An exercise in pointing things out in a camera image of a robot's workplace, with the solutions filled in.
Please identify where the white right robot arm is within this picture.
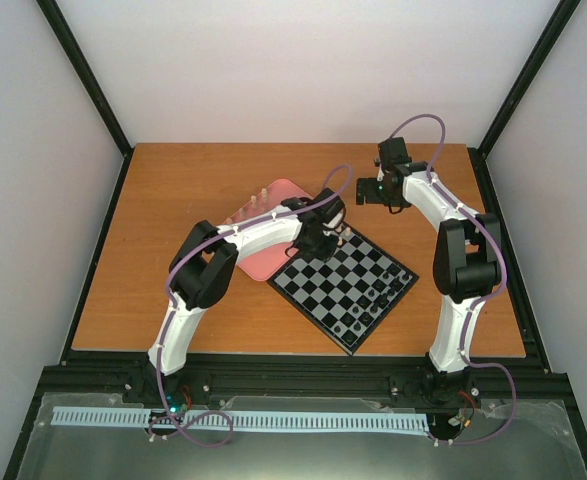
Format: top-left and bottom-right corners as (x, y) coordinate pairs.
(356, 159), (506, 374)

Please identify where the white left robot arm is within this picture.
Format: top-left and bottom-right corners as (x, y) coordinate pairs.
(145, 189), (345, 403)

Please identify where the black white chess board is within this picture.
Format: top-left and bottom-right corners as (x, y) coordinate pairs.
(268, 228), (419, 355)

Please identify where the pink plastic tray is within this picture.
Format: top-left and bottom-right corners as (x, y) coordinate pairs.
(217, 179), (310, 282)

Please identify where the light blue cable duct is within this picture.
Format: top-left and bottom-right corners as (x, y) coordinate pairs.
(50, 406), (429, 436)

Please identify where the black aluminium frame base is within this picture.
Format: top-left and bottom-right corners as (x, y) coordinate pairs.
(4, 350), (587, 479)

